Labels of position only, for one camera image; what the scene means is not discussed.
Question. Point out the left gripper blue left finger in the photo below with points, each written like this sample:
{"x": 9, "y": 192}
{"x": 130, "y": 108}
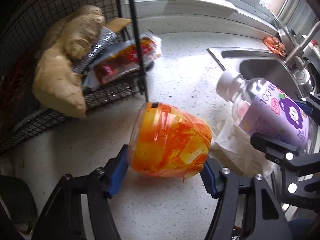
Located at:
{"x": 115, "y": 172}

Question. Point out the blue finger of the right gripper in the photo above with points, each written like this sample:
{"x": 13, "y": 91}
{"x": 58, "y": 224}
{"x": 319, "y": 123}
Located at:
{"x": 311, "y": 106}
{"x": 274, "y": 150}

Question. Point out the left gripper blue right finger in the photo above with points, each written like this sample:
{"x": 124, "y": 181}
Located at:
{"x": 211, "y": 178}

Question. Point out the purple label plastic bottle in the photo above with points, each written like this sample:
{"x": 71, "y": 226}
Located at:
{"x": 261, "y": 107}

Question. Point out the orange plastic snack cup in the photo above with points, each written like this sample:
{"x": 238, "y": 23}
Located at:
{"x": 168, "y": 142}

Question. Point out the crumpled white plastic bag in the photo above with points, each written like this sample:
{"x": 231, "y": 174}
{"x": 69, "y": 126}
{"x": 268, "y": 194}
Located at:
{"x": 231, "y": 147}

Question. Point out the chrome sink faucet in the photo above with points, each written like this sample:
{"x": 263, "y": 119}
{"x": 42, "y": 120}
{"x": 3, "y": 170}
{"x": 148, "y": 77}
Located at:
{"x": 302, "y": 58}

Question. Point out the stainless steel sink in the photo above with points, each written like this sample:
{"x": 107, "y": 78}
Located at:
{"x": 253, "y": 63}

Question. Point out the orange cloth by sink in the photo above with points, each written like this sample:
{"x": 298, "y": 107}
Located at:
{"x": 274, "y": 45}

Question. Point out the large ginger root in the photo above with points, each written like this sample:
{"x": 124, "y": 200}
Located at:
{"x": 55, "y": 84}

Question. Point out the red snack packet on rack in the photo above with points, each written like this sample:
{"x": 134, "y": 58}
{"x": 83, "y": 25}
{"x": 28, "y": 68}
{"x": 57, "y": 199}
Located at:
{"x": 120, "y": 59}

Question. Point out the silver foil packet on rack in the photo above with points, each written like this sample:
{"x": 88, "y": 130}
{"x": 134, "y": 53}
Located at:
{"x": 106, "y": 38}

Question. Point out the black wire rack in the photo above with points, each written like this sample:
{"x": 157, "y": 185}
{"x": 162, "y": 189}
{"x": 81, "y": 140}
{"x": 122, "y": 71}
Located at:
{"x": 22, "y": 44}

